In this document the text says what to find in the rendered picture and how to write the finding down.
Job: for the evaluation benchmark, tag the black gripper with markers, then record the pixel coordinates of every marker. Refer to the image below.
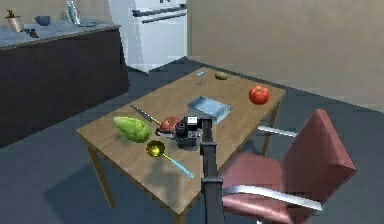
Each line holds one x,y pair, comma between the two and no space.
181,130

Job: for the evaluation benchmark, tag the red apple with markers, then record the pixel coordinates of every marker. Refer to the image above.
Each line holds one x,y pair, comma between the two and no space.
169,123

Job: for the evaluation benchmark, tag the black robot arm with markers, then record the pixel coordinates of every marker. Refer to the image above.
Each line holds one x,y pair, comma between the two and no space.
208,166

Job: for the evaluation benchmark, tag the wooden table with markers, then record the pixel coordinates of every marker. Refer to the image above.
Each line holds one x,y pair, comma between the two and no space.
186,133

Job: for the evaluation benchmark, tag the green lettuce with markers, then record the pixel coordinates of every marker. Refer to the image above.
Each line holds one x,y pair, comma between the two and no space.
132,129

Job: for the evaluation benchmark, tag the blue grey book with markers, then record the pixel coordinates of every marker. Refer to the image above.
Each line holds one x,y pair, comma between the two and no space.
209,108

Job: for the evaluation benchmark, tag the small grey keys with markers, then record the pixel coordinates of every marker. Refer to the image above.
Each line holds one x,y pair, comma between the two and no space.
200,82

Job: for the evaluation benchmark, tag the small blue card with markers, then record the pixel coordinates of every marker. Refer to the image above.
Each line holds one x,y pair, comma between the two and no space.
201,73

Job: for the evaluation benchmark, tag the brown potato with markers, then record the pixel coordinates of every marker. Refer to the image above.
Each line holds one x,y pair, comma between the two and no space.
221,75

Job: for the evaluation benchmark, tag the white fridge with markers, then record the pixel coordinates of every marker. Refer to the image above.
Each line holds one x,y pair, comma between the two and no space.
156,33

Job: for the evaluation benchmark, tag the red tomato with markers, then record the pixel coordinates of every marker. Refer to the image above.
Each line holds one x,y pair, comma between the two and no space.
259,95

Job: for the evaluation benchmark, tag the dark kitchen counter cabinet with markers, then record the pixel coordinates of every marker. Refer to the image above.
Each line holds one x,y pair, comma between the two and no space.
60,76

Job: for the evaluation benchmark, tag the red armchair with metal armrests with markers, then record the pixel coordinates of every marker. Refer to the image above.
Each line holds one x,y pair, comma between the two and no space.
300,173

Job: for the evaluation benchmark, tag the clear glass bottle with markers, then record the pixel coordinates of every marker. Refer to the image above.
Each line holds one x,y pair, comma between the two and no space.
73,12

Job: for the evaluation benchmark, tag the small dark shaker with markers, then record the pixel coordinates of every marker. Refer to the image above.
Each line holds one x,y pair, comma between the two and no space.
33,33

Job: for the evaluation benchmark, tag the blue bowl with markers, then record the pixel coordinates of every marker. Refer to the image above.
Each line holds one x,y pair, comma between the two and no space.
42,20

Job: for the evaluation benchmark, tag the beige bottle with gold top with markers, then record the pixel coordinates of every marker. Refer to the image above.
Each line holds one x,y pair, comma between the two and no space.
14,22

